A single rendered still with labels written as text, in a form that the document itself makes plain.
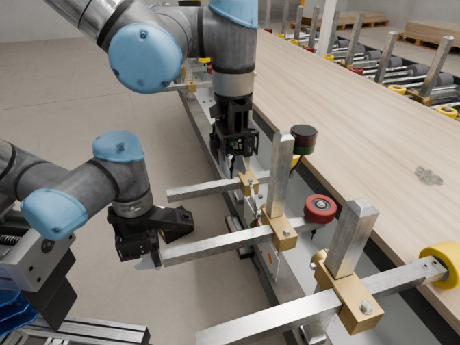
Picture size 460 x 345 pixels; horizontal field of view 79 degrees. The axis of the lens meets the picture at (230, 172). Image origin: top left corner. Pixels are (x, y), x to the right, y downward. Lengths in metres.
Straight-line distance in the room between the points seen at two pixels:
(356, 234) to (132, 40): 0.39
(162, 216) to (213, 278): 1.10
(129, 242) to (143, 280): 1.13
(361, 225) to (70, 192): 0.41
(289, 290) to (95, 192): 0.58
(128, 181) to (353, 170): 0.67
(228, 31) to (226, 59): 0.04
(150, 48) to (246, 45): 0.19
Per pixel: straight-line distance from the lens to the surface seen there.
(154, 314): 1.61
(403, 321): 0.83
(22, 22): 8.23
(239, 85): 0.49
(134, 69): 0.35
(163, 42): 0.34
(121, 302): 1.69
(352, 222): 0.45
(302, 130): 0.64
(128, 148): 0.47
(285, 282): 0.84
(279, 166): 0.64
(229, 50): 0.47
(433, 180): 1.00
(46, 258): 0.68
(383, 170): 0.97
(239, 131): 0.51
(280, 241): 0.71
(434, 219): 0.86
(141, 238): 0.60
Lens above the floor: 1.41
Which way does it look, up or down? 37 degrees down
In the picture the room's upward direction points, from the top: straight up
